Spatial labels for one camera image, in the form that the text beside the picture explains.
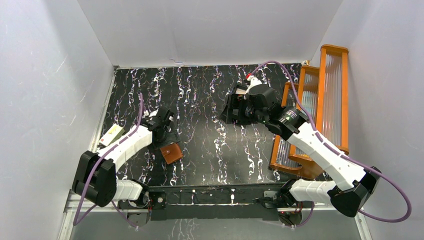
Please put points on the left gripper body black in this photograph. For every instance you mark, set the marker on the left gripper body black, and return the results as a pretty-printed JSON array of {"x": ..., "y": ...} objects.
[{"x": 165, "y": 120}]

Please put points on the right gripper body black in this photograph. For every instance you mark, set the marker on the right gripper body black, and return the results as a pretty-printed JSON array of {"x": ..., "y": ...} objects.
[{"x": 253, "y": 116}]

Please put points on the brown leather card holder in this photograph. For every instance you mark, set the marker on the brown leather card holder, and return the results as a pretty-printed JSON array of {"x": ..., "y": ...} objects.
[{"x": 171, "y": 153}]

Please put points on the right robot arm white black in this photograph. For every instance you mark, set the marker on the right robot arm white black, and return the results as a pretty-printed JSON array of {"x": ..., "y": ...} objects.
[{"x": 351, "y": 185}]

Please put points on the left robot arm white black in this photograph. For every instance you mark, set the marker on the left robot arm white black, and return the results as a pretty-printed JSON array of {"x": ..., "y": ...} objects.
[{"x": 95, "y": 178}]

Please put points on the black plastic card box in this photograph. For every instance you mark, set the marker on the black plastic card box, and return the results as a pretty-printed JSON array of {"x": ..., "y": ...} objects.
[{"x": 239, "y": 89}]

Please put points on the small white green box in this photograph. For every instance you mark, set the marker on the small white green box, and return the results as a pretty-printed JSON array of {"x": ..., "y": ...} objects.
[{"x": 111, "y": 135}]

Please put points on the orange wooden tiered rack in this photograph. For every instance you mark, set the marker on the orange wooden tiered rack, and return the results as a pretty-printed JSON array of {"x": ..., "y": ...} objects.
[{"x": 323, "y": 91}]

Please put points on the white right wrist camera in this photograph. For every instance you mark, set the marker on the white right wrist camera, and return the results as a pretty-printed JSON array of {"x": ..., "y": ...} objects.
[{"x": 252, "y": 81}]

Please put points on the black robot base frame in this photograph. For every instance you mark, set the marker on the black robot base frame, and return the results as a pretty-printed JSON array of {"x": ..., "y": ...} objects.
[{"x": 237, "y": 201}]

